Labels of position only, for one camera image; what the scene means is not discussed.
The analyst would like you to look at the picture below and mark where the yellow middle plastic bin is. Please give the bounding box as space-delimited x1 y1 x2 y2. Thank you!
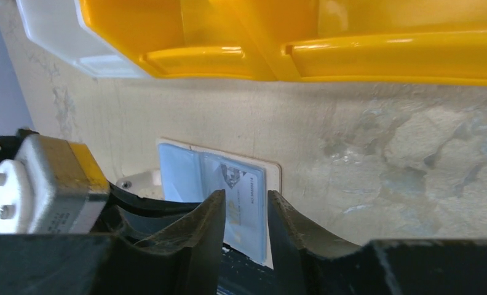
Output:
78 1 276 81

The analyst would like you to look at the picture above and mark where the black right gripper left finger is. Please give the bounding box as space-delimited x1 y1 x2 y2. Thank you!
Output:
0 191 226 294

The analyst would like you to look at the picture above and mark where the yellow plastic bin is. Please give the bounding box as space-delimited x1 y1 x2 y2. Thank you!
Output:
266 1 487 85
78 1 276 81

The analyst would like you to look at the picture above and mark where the yellow right plastic bin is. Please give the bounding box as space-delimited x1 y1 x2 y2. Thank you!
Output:
266 1 487 85

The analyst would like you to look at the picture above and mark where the white VIP card in holder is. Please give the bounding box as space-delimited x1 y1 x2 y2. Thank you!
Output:
201 152 266 263

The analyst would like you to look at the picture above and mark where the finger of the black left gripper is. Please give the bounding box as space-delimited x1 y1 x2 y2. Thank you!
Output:
108 183 200 218
92 206 178 243

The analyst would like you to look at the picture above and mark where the white plastic bin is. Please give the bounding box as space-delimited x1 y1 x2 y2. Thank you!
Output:
17 0 149 79

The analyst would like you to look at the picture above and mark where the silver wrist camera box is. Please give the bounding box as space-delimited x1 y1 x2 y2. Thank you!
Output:
0 129 110 234

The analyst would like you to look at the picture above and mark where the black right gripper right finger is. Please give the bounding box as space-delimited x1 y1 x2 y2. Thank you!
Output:
267 191 487 294

